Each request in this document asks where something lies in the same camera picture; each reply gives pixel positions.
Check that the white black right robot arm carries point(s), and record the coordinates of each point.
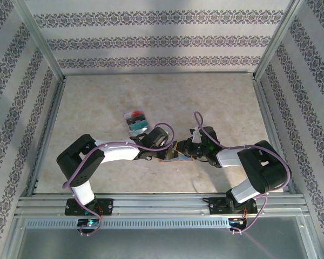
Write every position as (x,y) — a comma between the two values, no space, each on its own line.
(262,167)

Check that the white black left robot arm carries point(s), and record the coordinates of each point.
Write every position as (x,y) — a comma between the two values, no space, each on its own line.
(116,152)

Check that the teal card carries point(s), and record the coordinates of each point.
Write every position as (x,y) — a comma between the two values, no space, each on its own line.
(139,126)

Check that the black card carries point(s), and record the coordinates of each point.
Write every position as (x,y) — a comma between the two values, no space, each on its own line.
(137,120)

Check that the white card with red circle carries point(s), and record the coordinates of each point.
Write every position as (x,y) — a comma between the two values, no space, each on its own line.
(136,113)

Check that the clear packet of colourful items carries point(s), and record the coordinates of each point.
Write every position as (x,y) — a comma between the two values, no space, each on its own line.
(127,116)

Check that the controller board with lights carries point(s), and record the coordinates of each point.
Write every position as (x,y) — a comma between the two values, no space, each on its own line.
(90,223)
(236,221)

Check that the aluminium mounting rail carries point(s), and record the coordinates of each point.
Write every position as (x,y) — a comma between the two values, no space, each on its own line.
(156,203)

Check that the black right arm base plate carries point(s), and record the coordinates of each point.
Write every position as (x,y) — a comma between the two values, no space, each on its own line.
(216,207)

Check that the aluminium table edge rail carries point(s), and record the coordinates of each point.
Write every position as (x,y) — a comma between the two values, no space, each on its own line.
(156,73)
(46,135)
(267,113)

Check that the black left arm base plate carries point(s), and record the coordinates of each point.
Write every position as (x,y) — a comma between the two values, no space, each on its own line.
(108,206)

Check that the short aluminium frame post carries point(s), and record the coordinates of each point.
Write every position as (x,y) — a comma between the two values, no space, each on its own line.
(314,248)
(8,245)

